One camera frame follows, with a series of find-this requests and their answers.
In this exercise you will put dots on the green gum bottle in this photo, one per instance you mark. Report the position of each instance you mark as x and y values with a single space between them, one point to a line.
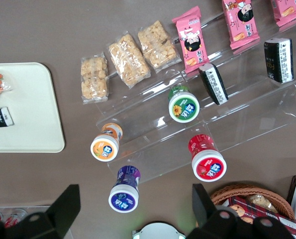
183 107

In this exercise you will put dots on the purple gum bottle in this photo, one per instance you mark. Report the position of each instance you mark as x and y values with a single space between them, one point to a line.
124 196

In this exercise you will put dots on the clear acrylic stepped display stand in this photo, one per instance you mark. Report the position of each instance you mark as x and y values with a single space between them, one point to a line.
249 119

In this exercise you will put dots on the red gum bottle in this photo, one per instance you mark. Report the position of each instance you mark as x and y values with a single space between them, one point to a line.
208 165

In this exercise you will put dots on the white round-ended device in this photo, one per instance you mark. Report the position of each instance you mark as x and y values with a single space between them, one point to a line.
159 231

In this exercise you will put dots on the pink cartoon snack packet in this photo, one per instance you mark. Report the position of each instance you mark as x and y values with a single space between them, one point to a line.
241 25
193 42
289 11

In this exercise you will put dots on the large wrapped rice crispy bar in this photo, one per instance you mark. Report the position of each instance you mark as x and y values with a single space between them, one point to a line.
157 44
129 61

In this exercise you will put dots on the small wrapped rice crispy bar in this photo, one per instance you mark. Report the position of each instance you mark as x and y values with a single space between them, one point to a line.
94 79

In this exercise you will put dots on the cream plastic tray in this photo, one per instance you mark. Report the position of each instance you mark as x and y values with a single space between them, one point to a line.
30 112

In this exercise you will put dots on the clear bag of crispy snacks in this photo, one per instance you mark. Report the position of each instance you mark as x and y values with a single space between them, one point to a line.
261 202

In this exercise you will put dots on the orange gum bottle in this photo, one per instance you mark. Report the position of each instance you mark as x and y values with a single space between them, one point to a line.
105 148

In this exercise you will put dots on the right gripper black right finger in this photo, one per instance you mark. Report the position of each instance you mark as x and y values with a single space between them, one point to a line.
205 211

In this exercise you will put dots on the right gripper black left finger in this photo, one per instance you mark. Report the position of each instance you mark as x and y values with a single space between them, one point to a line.
63 209

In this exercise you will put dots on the woven wicker basket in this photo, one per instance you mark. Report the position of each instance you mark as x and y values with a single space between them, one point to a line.
239 190

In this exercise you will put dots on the red plaid cookie box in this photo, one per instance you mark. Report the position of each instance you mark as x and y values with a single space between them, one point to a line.
247 211

